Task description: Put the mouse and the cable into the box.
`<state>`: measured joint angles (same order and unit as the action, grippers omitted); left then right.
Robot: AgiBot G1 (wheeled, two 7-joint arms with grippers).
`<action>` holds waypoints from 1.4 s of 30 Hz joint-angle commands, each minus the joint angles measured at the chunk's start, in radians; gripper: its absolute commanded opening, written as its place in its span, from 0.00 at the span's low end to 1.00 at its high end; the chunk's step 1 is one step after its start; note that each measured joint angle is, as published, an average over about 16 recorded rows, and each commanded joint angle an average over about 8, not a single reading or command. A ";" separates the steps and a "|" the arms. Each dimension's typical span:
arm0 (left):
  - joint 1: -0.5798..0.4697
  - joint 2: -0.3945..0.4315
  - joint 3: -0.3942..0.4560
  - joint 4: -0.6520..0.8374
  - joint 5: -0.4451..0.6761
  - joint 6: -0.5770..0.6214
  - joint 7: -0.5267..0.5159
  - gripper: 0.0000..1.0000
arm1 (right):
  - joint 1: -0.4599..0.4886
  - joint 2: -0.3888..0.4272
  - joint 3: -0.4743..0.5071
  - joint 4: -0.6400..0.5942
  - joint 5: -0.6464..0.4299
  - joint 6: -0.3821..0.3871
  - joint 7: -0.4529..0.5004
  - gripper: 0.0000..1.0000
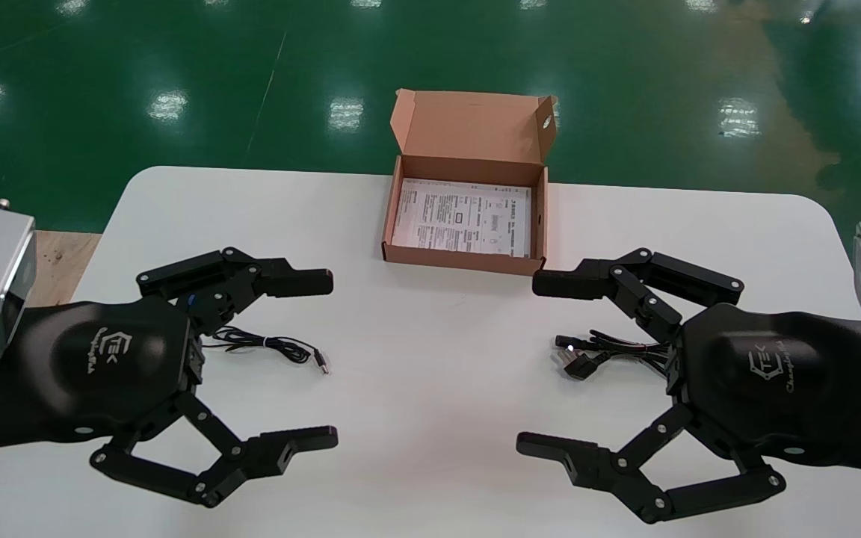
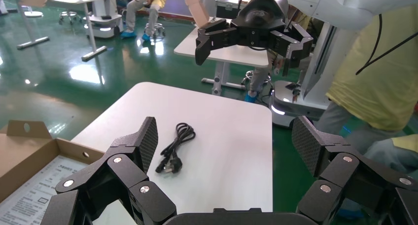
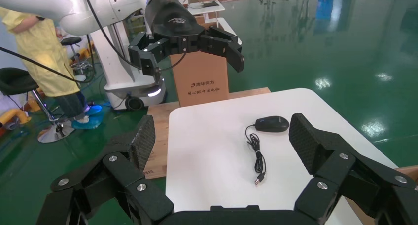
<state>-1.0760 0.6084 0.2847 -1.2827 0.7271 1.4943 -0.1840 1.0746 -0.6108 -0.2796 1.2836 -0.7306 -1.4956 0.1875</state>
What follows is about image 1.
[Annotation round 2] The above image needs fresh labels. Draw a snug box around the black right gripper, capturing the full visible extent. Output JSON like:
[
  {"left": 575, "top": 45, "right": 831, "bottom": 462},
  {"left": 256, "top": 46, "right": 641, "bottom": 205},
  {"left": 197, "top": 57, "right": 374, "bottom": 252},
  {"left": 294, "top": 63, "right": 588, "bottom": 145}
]
[{"left": 516, "top": 303, "right": 861, "bottom": 525}]

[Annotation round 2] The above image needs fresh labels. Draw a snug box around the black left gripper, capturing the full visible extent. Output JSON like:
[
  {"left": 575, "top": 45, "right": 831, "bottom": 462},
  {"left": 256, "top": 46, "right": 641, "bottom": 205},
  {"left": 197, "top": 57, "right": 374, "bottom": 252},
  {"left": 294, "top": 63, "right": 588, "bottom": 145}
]
[{"left": 0, "top": 247, "right": 340, "bottom": 510}]

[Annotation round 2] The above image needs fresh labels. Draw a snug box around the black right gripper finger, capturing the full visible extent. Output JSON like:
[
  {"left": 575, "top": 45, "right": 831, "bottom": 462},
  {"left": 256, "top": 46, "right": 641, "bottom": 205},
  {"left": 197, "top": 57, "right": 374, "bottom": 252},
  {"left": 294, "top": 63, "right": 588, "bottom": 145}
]
[{"left": 532, "top": 247, "right": 746, "bottom": 345}]

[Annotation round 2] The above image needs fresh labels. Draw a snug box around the black wired computer mouse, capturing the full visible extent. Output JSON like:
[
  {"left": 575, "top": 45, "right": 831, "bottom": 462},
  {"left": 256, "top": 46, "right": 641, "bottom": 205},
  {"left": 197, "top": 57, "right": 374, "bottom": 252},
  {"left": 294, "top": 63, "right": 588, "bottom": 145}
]
[{"left": 199, "top": 326, "right": 331, "bottom": 375}]

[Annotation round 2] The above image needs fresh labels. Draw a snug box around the black power cable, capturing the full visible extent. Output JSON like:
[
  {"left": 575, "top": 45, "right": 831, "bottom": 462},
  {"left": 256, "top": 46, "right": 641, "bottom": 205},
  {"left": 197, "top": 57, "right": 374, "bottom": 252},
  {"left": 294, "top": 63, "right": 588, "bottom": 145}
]
[{"left": 555, "top": 329, "right": 675, "bottom": 380}]

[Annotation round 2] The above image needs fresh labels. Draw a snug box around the brown cardboard storage box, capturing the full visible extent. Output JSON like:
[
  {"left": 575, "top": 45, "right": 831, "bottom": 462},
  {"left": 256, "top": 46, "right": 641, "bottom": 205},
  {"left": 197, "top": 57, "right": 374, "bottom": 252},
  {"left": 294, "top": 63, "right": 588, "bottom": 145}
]
[{"left": 381, "top": 88, "right": 558, "bottom": 277}]

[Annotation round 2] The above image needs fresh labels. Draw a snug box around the white printed instruction sheet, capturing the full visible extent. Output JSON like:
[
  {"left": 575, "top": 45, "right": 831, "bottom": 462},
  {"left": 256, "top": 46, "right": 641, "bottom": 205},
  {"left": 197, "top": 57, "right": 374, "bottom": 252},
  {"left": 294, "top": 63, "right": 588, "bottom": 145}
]
[{"left": 391, "top": 178, "right": 533, "bottom": 259}]

